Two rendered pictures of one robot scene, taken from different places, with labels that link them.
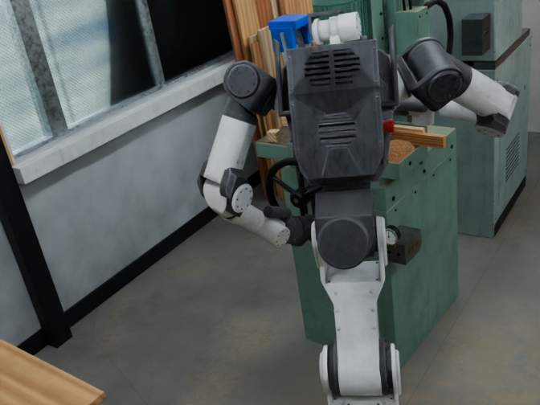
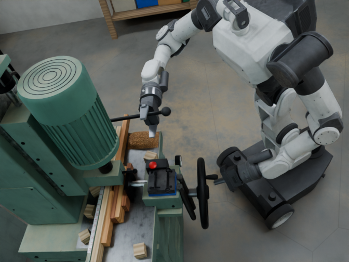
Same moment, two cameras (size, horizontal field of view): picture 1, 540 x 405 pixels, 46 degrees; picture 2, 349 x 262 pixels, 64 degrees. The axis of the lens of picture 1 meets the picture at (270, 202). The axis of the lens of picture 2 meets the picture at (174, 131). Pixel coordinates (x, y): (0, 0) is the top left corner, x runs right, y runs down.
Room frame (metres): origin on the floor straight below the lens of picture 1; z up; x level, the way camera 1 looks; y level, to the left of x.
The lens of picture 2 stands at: (2.22, 0.33, 1.87)
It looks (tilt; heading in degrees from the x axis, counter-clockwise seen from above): 50 degrees down; 239
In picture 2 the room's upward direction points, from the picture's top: 12 degrees counter-clockwise
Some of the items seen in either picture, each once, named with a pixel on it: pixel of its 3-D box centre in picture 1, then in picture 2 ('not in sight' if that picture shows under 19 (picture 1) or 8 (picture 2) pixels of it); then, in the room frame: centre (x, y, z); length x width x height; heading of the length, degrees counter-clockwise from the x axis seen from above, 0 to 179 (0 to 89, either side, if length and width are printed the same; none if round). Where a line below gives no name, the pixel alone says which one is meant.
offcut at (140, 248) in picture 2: (273, 135); (139, 250); (2.22, -0.06, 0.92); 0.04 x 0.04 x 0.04; 58
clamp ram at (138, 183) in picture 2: not in sight; (137, 183); (2.08, -0.25, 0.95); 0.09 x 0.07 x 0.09; 48
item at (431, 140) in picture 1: (365, 132); (118, 170); (2.10, -0.38, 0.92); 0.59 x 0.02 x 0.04; 48
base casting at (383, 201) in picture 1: (371, 158); (100, 202); (2.23, -0.41, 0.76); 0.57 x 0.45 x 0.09; 138
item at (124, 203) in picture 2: not in sight; (128, 186); (2.11, -0.28, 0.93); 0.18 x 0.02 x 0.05; 48
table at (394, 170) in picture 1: (330, 153); (144, 193); (2.07, -0.24, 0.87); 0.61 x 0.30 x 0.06; 48
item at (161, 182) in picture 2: not in sight; (160, 176); (2.01, -0.19, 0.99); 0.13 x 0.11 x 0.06; 48
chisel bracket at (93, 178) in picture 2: not in sight; (105, 173); (2.15, -0.35, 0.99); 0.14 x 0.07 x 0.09; 138
